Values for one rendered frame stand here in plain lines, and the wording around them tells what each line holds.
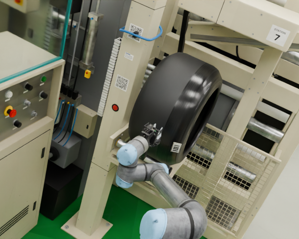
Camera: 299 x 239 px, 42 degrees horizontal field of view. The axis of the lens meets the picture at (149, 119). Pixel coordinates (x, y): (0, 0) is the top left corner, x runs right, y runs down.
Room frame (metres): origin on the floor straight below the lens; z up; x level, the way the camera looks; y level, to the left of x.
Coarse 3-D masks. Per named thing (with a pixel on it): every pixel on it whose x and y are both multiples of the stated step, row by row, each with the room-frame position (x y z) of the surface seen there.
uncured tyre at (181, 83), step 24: (168, 72) 1.71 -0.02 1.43; (192, 72) 1.73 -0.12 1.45; (216, 72) 1.84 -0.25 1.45; (144, 96) 1.63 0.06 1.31; (168, 96) 1.61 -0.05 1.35; (192, 96) 1.62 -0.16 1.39; (216, 96) 1.96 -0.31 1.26; (144, 120) 1.58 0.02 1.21; (168, 120) 1.55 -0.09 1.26; (192, 120) 1.58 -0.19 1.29; (168, 144) 1.53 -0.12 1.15; (192, 144) 1.85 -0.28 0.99
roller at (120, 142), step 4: (120, 140) 1.76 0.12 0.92; (116, 144) 1.74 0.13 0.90; (120, 144) 1.74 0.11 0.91; (124, 144) 1.74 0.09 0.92; (148, 156) 1.70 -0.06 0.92; (144, 160) 1.69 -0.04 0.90; (148, 160) 1.68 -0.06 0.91; (152, 160) 1.68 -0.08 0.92; (156, 160) 1.69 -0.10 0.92; (168, 168) 1.66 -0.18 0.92; (172, 168) 1.68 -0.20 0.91; (168, 172) 1.64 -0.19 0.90
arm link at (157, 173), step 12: (156, 168) 1.28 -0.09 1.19; (144, 180) 1.25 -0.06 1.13; (156, 180) 1.21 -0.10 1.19; (168, 180) 1.19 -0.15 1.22; (168, 192) 1.12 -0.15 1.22; (180, 192) 1.11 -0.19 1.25; (180, 204) 1.03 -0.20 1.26; (192, 204) 1.02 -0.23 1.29; (192, 216) 1.06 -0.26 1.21; (204, 216) 0.97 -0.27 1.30; (204, 228) 0.94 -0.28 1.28
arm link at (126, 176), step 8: (120, 168) 1.22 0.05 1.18; (128, 168) 1.22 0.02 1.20; (136, 168) 1.25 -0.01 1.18; (144, 168) 1.27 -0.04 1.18; (120, 176) 1.21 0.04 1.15; (128, 176) 1.21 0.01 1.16; (136, 176) 1.23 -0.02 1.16; (144, 176) 1.25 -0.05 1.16; (120, 184) 1.21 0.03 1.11; (128, 184) 1.21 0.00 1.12
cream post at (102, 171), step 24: (144, 0) 1.85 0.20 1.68; (144, 24) 1.84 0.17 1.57; (120, 48) 1.87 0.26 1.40; (144, 48) 1.84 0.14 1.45; (120, 72) 1.86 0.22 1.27; (144, 72) 1.93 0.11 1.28; (120, 96) 1.84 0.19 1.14; (120, 120) 1.83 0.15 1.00; (96, 144) 1.87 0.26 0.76; (96, 168) 1.85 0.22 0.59; (96, 192) 1.84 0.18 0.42; (96, 216) 1.84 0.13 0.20
